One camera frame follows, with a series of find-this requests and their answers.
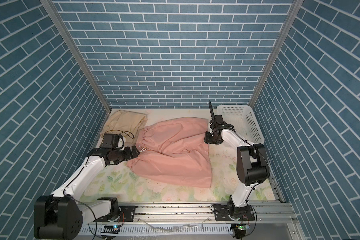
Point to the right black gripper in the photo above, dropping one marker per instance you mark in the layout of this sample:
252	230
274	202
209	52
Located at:
206	138

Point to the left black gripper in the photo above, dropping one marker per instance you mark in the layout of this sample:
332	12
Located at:
128	155

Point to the white plastic basket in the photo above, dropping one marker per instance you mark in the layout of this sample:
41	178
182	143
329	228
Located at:
242	117

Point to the beige shorts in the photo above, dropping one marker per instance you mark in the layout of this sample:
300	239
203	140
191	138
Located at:
126	123

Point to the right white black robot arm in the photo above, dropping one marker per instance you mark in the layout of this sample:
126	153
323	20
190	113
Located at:
252	164

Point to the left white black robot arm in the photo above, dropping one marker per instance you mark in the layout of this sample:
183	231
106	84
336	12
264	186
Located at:
61	215

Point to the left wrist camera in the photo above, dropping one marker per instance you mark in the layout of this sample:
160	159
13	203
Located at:
113	141

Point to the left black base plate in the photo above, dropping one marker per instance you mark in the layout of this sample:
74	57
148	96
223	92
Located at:
122	214

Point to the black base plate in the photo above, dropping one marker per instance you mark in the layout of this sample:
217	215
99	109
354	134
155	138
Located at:
122	214
232	213

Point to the right aluminium corner post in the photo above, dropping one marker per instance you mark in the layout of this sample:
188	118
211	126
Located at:
292	14

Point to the aluminium corner post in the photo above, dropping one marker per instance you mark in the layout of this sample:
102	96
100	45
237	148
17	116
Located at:
292	14
69	41

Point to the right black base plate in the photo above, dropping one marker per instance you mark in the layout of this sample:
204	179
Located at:
232	213

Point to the aluminium front rail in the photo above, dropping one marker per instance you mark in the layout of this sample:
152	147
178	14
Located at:
155	219

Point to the left aluminium corner post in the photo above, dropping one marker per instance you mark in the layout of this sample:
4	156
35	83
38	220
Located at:
69	41

